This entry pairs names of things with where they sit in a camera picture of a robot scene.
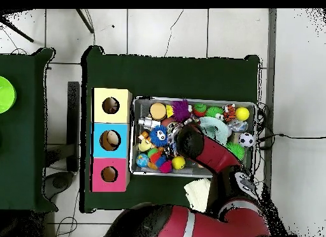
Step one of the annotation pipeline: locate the purple spiky ball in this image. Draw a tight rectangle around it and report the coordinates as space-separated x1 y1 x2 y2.
171 99 194 124

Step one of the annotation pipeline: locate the mint green knit cloth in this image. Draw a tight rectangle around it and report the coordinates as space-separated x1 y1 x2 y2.
197 116 233 146

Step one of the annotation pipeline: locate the cream knit cloth roll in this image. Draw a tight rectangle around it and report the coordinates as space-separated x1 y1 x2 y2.
183 178 212 213

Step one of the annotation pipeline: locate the clear mesh bin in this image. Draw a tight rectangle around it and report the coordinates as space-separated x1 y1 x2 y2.
131 96 258 182

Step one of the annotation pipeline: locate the wooden three-hole box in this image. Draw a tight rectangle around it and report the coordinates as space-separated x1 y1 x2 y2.
90 87 133 194

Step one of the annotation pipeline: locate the blue fuzzy monster toy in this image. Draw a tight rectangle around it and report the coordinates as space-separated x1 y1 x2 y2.
150 125 171 148

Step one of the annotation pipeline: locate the yellow ball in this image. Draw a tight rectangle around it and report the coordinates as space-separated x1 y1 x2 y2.
171 155 187 171

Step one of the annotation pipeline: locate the dark green tablecloth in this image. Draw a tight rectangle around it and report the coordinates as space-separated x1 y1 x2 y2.
80 45 260 219

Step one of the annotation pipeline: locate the orange tiger plush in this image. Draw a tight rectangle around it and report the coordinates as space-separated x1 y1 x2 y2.
223 104 237 123

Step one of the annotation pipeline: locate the green spiky ball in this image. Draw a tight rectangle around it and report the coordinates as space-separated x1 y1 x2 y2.
226 142 246 162

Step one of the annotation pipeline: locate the black and white soccer ball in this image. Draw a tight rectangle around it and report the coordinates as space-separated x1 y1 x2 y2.
239 132 255 148

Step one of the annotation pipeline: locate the black upright bar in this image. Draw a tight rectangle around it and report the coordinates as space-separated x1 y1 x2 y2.
67 81 82 173

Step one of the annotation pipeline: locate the black tripod leg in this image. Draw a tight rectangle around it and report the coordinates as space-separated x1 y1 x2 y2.
0 15 34 43
76 8 95 34

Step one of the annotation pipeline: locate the green covered side table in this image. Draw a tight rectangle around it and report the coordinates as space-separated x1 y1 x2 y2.
0 47 57 213

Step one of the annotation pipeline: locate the lime green round object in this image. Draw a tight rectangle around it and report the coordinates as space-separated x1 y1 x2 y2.
0 76 17 115

